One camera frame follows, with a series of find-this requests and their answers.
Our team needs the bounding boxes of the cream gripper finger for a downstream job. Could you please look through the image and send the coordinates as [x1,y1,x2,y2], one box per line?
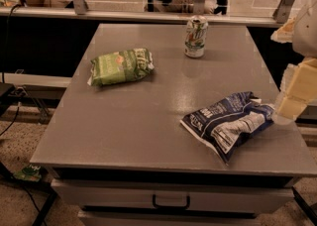
[274,58,317,120]
[270,18,295,44]

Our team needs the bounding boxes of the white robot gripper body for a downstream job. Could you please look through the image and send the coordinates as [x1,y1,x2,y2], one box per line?
[292,1,317,57]

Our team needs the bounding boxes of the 7up soda can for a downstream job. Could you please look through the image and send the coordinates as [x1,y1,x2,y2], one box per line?
[184,15,208,57]

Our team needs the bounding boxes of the dark blue chip bag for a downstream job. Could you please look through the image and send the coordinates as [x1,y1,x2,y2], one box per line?
[180,91,273,164]

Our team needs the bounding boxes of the green chip bag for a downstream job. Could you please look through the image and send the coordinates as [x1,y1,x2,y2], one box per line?
[87,48,155,86]

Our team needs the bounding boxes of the grey upper drawer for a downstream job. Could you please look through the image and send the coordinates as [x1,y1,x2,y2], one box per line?
[52,179,293,214]

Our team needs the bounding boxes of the grey drawer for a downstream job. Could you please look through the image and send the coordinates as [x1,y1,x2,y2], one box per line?
[78,211,261,226]
[52,179,293,214]

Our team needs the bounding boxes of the grey lower drawer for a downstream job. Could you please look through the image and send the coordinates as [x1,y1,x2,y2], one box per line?
[78,211,261,226]

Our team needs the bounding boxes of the green packet on floor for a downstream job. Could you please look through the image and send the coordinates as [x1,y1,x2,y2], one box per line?
[13,164,42,182]

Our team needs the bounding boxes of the metal bracket right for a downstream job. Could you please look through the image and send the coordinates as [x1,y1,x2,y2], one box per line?
[272,0,295,24]

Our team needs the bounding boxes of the grey metal rail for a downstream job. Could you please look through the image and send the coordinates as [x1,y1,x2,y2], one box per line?
[13,7,280,28]

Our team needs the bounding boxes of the black drawer handle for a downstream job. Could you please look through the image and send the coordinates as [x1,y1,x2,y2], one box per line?
[152,194,191,210]

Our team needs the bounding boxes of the black cable left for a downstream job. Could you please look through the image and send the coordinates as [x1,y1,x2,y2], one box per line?
[0,3,23,138]

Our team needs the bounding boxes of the black stand frame left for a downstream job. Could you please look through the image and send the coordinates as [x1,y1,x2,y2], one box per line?
[0,162,57,226]

